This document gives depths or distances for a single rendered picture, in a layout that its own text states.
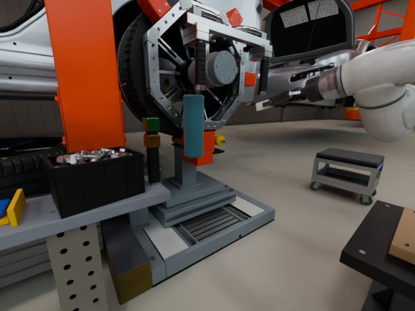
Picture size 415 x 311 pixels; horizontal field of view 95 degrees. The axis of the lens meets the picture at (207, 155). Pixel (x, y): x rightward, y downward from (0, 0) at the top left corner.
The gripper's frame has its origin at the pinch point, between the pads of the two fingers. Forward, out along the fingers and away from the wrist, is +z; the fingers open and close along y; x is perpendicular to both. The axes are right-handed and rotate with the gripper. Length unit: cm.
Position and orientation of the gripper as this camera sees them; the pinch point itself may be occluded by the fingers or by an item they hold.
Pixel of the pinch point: (264, 105)
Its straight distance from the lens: 79.0
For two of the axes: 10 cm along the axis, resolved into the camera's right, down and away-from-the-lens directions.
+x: 1.6, 9.9, 0.5
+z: -6.4, 0.6, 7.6
